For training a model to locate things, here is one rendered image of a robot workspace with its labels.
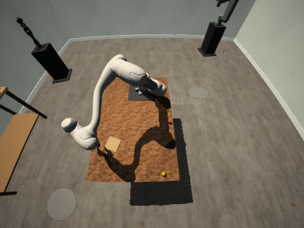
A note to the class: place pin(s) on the tan square mat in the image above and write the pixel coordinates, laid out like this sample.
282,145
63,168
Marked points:
112,144

